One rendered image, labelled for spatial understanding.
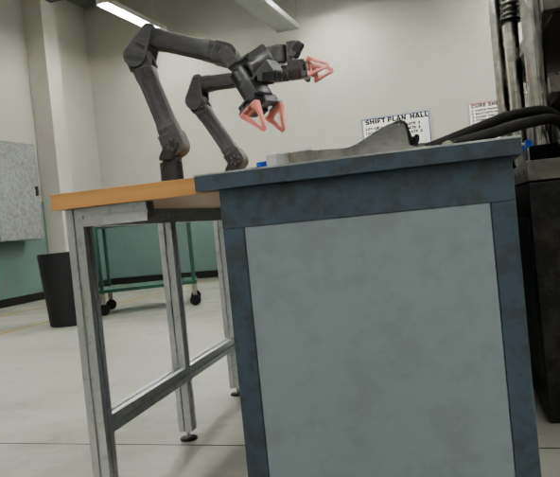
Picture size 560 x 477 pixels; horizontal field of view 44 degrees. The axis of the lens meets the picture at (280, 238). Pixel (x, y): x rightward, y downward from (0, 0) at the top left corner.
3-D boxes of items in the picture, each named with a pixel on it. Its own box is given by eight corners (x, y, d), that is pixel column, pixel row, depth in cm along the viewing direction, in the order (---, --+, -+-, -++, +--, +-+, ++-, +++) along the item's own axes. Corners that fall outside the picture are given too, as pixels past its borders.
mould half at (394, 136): (287, 182, 212) (282, 138, 212) (304, 185, 238) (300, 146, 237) (452, 162, 200) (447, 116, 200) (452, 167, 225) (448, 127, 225)
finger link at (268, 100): (297, 123, 184) (280, 97, 186) (280, 121, 178) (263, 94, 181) (281, 139, 187) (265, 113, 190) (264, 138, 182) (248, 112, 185)
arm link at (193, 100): (270, 69, 249) (191, 80, 256) (264, 63, 240) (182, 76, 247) (273, 102, 249) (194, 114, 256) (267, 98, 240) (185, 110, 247)
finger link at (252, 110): (285, 122, 180) (268, 95, 182) (267, 121, 174) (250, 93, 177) (270, 138, 183) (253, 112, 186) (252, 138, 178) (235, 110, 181)
